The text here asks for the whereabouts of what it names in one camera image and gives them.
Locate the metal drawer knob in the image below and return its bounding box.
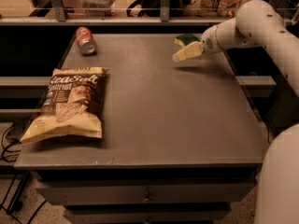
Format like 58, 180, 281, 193
143, 191, 152, 203

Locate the green and yellow sponge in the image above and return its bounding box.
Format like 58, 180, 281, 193
175, 34, 199, 48

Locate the clear plastic container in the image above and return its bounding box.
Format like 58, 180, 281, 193
80, 0, 116, 17

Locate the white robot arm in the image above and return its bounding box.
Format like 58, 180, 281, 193
173, 0, 299, 224

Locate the dark bag on shelf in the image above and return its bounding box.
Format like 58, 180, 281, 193
126, 0, 194, 17

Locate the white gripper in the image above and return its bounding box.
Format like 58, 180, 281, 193
173, 25, 223, 62

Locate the brown sea salt chip bag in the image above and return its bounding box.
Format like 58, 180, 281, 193
21, 67, 107, 144

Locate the black cables left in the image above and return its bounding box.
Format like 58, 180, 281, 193
0, 114, 48, 224

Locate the red soda can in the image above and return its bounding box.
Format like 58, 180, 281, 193
76, 27, 96, 55

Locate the grey drawer cabinet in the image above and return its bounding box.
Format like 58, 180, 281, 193
16, 35, 267, 224

